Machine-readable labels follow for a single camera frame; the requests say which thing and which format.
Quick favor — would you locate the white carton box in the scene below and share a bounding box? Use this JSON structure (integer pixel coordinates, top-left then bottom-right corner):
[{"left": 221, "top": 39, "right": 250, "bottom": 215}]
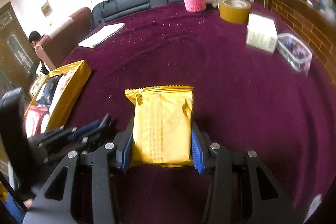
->
[{"left": 246, "top": 13, "right": 278, "bottom": 53}]

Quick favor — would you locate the brown armchair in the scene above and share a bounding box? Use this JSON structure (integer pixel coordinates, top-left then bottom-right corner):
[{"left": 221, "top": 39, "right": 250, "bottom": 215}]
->
[{"left": 40, "top": 7, "right": 93, "bottom": 68}]

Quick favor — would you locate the white paper sheet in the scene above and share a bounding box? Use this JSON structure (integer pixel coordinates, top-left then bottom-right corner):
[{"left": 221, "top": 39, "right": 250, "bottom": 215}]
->
[{"left": 78, "top": 23, "right": 125, "bottom": 48}]

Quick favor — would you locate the wooden door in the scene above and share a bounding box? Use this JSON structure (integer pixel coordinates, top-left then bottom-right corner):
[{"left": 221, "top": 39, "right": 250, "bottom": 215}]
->
[{"left": 1, "top": 2, "right": 39, "bottom": 100}]

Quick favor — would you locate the white tissue at edge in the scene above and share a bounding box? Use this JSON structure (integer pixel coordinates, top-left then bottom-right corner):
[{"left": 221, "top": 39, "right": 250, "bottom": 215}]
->
[{"left": 304, "top": 194, "right": 323, "bottom": 223}]

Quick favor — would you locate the yellow tape roll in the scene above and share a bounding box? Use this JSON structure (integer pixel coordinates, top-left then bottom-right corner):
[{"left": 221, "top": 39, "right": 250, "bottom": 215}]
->
[{"left": 218, "top": 0, "right": 251, "bottom": 24}]

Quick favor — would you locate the person in background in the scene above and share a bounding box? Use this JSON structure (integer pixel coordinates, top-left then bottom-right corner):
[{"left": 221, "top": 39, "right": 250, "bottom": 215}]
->
[{"left": 29, "top": 31, "right": 56, "bottom": 72}]

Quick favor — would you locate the yellow foil snack packet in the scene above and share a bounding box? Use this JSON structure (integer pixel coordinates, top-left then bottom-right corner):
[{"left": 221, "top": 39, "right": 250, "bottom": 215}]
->
[{"left": 125, "top": 85, "right": 194, "bottom": 168}]

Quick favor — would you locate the clear plastic container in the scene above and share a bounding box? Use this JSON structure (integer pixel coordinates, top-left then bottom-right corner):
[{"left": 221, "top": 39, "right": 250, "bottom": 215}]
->
[{"left": 276, "top": 33, "right": 312, "bottom": 75}]

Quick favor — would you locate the golden tray box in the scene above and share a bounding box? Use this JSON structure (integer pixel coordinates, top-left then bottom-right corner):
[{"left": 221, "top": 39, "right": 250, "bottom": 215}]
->
[{"left": 25, "top": 60, "right": 92, "bottom": 133}]

